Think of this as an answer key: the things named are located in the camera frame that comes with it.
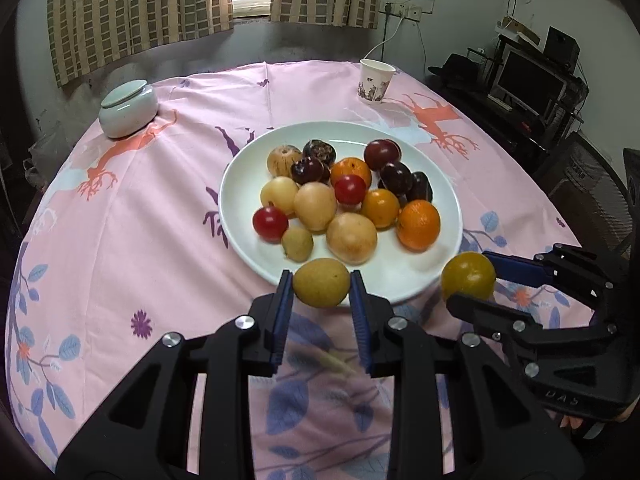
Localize white power cable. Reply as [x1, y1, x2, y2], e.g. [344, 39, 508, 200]
[362, 15, 403, 61]

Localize green-yellow citrus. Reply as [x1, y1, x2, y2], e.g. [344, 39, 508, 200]
[441, 251, 497, 302]

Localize small orange tangerine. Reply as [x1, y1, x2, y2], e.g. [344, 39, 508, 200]
[330, 157, 372, 188]

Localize computer monitor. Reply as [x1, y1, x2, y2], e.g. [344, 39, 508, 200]
[487, 42, 568, 116]

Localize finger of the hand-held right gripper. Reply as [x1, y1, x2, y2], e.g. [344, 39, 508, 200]
[482, 242, 615, 312]
[446, 293, 545, 362]

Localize black hat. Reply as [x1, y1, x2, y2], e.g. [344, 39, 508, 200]
[427, 52, 488, 91]

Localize white wall socket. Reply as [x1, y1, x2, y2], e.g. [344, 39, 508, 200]
[382, 2, 422, 20]

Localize red cherry tomato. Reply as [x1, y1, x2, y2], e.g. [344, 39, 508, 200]
[252, 206, 290, 240]
[334, 175, 367, 206]

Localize striped yellow pepino melon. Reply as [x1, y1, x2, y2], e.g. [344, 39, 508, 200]
[266, 145, 303, 178]

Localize printed paper cup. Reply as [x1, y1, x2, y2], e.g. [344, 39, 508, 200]
[356, 58, 396, 105]

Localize clear plastic bag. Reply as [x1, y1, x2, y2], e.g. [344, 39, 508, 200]
[22, 140, 51, 188]

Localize black computer desk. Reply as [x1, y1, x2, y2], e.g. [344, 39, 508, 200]
[427, 35, 596, 171]

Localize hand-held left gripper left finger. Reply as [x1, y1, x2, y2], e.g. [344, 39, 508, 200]
[55, 270, 295, 480]

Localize small yellow-green jujube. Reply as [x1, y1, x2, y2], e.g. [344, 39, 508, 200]
[281, 226, 315, 262]
[292, 257, 351, 308]

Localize large orange tangerine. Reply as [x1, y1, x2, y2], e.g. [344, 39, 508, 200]
[396, 200, 441, 252]

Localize black speaker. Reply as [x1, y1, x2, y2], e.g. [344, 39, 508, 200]
[544, 26, 581, 68]

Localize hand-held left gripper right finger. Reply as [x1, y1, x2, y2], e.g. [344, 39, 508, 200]
[350, 270, 586, 480]

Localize white oval plate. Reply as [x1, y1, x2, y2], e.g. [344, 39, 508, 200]
[218, 121, 463, 306]

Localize pale green lidded jar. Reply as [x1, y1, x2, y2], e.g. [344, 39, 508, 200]
[97, 79, 159, 139]

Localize pink floral tablecloth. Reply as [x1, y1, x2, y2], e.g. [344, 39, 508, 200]
[5, 60, 596, 480]

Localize yellow-orange tomato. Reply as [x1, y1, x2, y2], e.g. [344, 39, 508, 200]
[361, 188, 400, 228]

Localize person's right hand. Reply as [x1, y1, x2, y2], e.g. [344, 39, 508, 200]
[556, 411, 587, 432]

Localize large dark purple tomato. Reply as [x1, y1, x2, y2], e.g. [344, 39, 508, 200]
[302, 139, 336, 163]

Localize cardboard box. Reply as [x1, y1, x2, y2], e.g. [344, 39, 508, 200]
[497, 15, 542, 45]

